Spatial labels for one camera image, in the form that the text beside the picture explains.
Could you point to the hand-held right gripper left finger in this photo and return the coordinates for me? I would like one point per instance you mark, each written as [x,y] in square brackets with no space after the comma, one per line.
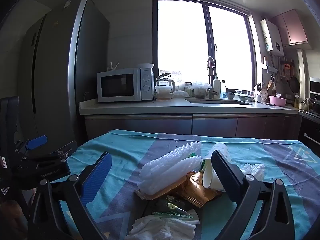
[96,177]

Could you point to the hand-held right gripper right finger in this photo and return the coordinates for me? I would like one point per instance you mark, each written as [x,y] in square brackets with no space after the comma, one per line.
[225,172]

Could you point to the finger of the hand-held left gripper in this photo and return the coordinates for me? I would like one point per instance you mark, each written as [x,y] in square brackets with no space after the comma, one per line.
[65,150]
[37,142]

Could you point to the white paper cup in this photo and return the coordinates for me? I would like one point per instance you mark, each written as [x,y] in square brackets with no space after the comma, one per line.
[208,177]

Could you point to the brown foil snack wrapper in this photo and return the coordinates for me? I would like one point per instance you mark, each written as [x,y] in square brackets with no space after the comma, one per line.
[197,187]

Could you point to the clear green-edged wrapper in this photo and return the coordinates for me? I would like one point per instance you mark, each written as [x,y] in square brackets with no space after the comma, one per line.
[172,206]

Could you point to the white crumpled tissue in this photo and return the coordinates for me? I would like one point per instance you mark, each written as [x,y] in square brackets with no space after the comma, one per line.
[160,230]
[255,170]

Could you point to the teal grey patterned cloth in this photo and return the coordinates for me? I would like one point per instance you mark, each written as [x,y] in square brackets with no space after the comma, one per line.
[130,150]

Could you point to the white foam fruit net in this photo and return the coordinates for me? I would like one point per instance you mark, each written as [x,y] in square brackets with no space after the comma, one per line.
[185,150]
[165,175]

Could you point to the dark base cabinets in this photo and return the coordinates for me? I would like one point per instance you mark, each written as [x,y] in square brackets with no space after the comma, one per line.
[215,126]

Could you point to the small dark bowl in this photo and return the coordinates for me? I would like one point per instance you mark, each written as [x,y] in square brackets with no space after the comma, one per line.
[230,96]

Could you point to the grey refrigerator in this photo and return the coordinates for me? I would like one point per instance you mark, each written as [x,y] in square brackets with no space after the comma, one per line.
[57,67]

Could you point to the blue patterned bowl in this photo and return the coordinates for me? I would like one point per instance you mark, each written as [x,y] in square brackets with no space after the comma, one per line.
[245,98]

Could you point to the white microwave oven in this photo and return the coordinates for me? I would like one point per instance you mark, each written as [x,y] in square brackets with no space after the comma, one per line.
[117,85]

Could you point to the clear glass jar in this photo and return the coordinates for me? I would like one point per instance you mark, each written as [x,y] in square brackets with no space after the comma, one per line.
[200,91]

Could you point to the white utensil holder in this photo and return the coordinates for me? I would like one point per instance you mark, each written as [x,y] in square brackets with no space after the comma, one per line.
[262,96]

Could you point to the white pump bottle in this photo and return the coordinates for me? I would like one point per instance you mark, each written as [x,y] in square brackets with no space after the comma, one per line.
[216,87]

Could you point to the pink mixing bowl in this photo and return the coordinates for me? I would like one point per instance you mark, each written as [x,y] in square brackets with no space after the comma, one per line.
[278,101]

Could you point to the white kitchen countertop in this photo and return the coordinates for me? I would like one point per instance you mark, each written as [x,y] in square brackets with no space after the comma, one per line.
[162,103]

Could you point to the small white ornament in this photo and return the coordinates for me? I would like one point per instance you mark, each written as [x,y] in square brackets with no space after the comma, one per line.
[113,67]

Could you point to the dark kitchen faucet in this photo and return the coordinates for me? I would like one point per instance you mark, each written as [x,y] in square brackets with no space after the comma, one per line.
[211,77]

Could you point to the white coffee dripper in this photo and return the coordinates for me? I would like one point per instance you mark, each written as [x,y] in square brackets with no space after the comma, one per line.
[163,90]

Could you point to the glass kettle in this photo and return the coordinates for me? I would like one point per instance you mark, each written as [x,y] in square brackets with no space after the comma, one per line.
[166,82]

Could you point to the hanging dark pan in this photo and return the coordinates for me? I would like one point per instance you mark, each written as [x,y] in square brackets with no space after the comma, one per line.
[294,84]

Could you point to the white bowl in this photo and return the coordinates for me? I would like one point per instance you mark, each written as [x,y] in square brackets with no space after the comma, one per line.
[145,66]

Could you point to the white water heater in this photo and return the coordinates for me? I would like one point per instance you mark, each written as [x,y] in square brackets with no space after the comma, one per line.
[272,37]

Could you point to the dark framed window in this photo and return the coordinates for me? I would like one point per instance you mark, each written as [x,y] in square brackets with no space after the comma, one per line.
[182,35]

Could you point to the pink wall cabinet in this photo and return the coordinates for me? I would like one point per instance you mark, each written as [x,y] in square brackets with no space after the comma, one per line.
[292,27]

